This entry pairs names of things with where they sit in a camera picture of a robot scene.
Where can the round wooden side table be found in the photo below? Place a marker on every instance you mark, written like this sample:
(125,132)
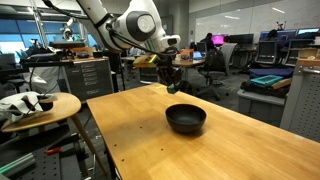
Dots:
(63,106)

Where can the pink screen monitor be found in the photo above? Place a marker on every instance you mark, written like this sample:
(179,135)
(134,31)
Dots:
(218,39)

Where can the green aluminium bar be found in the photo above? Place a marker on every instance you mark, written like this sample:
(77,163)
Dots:
(16,164)

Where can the round wooden office table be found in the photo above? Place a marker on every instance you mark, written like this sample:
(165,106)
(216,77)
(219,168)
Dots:
(188,63)

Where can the grey storage bin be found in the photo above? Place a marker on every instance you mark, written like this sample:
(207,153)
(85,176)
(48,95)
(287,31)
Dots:
(260,106)

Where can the blue cushion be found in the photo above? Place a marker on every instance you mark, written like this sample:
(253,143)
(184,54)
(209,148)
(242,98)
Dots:
(270,72)

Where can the black bowl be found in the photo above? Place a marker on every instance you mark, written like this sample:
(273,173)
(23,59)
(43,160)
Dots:
(185,118)

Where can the teal tray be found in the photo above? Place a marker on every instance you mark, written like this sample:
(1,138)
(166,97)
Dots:
(266,80)

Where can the white cloth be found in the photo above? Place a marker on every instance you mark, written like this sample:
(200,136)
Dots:
(16,105)

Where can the black monitor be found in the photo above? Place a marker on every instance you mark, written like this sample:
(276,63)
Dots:
(241,39)

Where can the green block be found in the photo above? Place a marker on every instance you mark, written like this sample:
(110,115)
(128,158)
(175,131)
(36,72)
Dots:
(172,89)

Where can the small black cup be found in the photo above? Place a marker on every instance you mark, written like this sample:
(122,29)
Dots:
(46,104)

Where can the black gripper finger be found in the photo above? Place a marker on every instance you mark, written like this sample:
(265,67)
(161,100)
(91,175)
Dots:
(167,81)
(179,83)

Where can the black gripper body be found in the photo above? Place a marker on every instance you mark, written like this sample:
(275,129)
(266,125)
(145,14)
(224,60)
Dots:
(166,66)

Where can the white perforated cabinet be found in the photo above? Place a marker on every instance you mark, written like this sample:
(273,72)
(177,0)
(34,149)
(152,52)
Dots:
(305,103)

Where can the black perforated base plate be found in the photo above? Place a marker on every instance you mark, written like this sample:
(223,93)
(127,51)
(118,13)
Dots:
(50,166)

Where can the black mesh chair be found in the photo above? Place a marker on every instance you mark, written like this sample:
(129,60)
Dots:
(266,51)

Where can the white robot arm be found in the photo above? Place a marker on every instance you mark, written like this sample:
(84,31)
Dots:
(133,23)

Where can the grey office chair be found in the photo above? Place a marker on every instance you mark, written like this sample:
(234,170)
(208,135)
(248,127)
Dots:
(216,66)

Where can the orange box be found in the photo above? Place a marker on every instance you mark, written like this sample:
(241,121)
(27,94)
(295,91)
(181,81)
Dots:
(186,55)

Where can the grey drawer cabinet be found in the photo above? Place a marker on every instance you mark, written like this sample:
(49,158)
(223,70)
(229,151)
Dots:
(88,78)

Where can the blue screen monitor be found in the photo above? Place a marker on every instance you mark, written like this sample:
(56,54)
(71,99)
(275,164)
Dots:
(286,33)

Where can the yellow green box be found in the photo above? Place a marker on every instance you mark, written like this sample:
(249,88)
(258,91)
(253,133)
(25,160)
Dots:
(146,60)

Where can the seated person in dark top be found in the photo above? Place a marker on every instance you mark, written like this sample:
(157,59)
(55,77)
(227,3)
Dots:
(208,40)

